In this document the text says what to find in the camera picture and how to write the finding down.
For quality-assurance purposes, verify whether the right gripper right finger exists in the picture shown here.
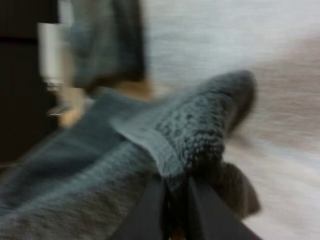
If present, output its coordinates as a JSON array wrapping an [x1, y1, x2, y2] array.
[[187, 176, 262, 240]]

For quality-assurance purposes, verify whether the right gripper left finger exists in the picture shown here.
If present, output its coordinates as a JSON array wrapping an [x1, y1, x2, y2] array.
[[116, 177, 172, 240]]

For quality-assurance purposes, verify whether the grey-green towel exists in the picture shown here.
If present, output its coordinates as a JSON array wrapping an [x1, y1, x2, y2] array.
[[0, 69, 262, 240], [71, 0, 147, 90]]

